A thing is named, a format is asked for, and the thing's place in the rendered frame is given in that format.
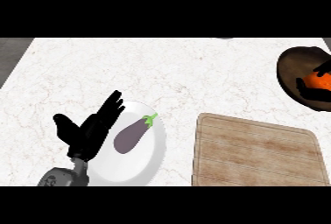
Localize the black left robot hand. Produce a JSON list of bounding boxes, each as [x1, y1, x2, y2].
[[51, 89, 126, 163]]

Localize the orange squash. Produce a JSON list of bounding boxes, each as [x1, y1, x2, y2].
[[302, 71, 331, 91]]

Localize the wooden cutting board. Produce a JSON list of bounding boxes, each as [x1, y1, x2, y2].
[[190, 112, 331, 187]]

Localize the dark pan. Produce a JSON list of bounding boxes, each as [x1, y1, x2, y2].
[[274, 45, 331, 113]]

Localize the purple eggplant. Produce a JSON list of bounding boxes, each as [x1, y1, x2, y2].
[[112, 112, 159, 155]]

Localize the white plate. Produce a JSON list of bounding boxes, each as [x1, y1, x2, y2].
[[87, 101, 168, 187]]

